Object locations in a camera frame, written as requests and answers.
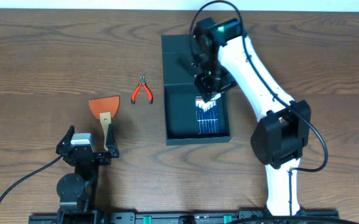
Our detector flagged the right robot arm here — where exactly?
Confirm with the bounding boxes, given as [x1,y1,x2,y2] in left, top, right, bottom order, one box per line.
[191,17,311,216]

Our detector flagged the precision screwdriver set case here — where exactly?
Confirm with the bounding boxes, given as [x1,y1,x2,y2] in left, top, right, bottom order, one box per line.
[195,96,220,134]

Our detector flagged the small black-handled claw hammer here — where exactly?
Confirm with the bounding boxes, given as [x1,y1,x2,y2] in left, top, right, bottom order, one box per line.
[177,57,223,102]

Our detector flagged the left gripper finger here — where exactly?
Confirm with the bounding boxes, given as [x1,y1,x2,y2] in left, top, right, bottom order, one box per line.
[56,125,75,153]
[105,124,117,151]

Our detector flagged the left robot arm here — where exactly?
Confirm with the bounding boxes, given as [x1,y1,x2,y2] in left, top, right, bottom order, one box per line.
[56,124,119,212]

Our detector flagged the dark green open box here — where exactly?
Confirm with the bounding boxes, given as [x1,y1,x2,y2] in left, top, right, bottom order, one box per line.
[161,35,231,146]

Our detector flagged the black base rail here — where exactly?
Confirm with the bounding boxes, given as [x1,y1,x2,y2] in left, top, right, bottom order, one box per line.
[28,208,340,224]

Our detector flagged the orange scraper wooden handle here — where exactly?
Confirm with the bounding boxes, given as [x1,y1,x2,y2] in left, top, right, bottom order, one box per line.
[88,96,119,150]

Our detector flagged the red-handled pliers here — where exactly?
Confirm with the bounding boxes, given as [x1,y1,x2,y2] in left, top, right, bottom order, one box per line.
[131,75,154,105]

